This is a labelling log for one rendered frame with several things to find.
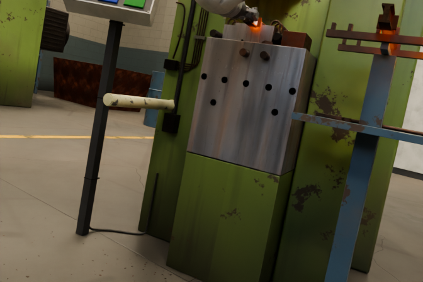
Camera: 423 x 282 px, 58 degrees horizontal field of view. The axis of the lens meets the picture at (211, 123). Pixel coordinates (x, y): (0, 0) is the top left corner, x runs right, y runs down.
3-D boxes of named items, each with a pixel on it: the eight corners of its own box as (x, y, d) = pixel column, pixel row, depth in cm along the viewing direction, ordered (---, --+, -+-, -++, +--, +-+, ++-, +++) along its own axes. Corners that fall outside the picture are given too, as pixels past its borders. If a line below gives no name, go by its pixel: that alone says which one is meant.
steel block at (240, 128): (280, 175, 131) (306, 48, 128) (186, 150, 147) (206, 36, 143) (308, 161, 182) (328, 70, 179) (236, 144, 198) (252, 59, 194)
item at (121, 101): (112, 108, 130) (114, 93, 130) (100, 105, 133) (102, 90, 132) (175, 112, 171) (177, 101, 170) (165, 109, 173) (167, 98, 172)
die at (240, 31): (270, 46, 139) (274, 23, 139) (221, 40, 147) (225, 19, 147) (294, 63, 178) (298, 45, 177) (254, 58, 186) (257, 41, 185)
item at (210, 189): (254, 303, 135) (280, 176, 131) (165, 265, 150) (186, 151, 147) (289, 253, 186) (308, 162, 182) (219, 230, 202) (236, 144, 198)
